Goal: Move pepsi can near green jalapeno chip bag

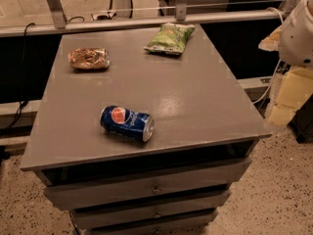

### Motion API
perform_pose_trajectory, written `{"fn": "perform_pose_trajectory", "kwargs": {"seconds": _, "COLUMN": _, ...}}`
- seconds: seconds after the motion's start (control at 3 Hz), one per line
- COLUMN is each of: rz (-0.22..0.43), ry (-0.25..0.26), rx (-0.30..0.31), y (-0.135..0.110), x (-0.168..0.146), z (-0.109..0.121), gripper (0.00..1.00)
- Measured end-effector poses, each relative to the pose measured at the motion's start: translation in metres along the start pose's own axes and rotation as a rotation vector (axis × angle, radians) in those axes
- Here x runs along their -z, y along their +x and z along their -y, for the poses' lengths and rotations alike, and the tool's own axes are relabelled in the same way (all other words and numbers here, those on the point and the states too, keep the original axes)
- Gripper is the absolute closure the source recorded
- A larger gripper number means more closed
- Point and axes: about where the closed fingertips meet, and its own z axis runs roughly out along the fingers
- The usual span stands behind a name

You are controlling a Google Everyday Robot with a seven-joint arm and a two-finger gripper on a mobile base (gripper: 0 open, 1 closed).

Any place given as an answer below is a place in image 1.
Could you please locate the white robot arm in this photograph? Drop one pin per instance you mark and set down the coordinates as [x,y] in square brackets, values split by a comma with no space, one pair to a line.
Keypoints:
[293,40]

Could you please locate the grey drawer cabinet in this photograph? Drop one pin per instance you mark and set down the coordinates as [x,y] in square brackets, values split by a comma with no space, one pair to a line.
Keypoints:
[132,143]

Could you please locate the brown snack bag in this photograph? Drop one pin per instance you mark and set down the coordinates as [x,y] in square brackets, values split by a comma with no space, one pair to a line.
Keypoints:
[89,58]

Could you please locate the floor power outlet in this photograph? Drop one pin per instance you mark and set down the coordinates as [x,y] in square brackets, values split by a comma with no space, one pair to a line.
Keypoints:
[103,17]

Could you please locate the middle grey drawer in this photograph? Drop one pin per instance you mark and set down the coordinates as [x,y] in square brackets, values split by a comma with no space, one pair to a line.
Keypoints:
[155,209]

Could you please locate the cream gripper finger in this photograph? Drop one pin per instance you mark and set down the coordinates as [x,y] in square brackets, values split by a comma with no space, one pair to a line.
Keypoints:
[271,42]
[295,90]

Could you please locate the top grey drawer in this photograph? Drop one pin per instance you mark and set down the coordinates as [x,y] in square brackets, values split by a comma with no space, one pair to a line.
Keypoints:
[94,193]

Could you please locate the green jalapeno chip bag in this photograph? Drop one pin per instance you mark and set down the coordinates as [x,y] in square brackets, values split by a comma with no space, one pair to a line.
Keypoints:
[171,39]

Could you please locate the bottom grey drawer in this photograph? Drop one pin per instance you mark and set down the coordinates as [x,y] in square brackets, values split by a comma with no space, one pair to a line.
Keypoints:
[155,226]

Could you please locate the grey metal railing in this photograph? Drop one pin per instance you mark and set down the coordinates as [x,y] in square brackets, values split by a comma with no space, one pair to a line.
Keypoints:
[37,17]

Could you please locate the blue pepsi can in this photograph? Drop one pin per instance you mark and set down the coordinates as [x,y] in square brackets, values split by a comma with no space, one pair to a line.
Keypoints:
[139,126]

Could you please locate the grey drawer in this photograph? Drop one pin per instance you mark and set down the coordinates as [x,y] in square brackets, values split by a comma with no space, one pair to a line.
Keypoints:
[155,209]
[94,193]
[155,226]

